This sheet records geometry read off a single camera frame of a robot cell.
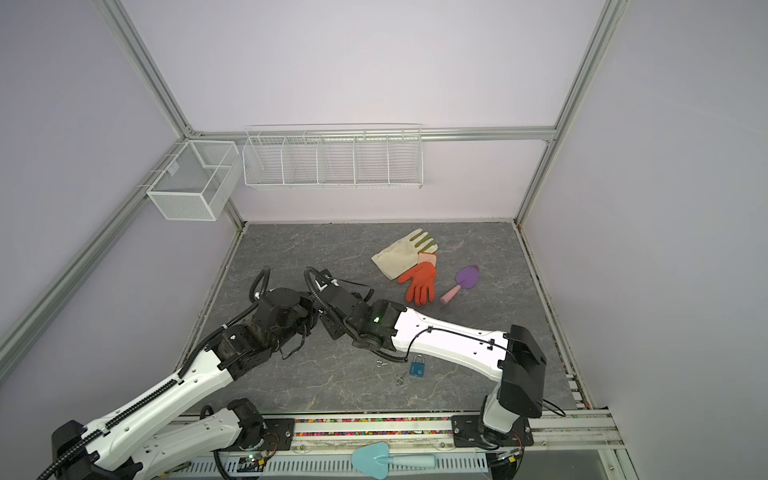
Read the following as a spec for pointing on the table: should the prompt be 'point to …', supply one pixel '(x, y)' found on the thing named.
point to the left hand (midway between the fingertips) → (329, 297)
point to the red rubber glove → (422, 278)
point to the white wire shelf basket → (332, 156)
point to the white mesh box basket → (197, 183)
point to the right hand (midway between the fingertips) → (332, 310)
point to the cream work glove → (404, 256)
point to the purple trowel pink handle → (466, 278)
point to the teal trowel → (374, 458)
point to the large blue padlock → (417, 368)
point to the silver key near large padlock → (400, 379)
